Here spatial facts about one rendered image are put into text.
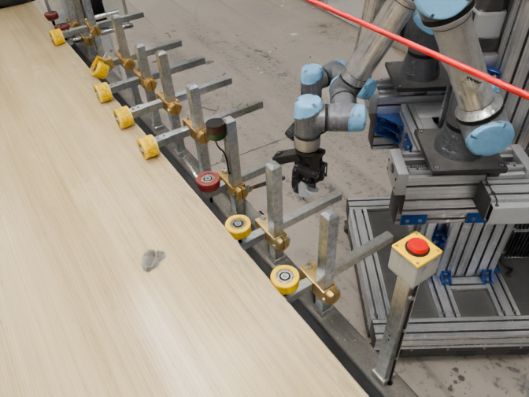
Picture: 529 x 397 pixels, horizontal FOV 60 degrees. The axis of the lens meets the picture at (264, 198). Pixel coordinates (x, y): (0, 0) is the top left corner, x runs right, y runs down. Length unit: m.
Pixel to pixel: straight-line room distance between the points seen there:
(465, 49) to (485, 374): 1.50
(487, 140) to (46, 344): 1.23
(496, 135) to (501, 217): 0.33
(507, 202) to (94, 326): 1.22
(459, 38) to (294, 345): 0.81
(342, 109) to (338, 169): 1.84
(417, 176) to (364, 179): 1.52
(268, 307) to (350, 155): 2.11
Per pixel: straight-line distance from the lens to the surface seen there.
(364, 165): 3.14
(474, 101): 1.28
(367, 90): 1.63
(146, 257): 1.39
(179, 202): 1.55
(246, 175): 1.68
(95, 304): 1.34
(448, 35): 1.18
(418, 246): 0.95
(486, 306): 2.24
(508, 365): 2.37
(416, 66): 1.90
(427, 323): 2.11
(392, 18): 1.29
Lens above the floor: 1.92
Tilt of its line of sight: 42 degrees down
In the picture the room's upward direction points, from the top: 3 degrees counter-clockwise
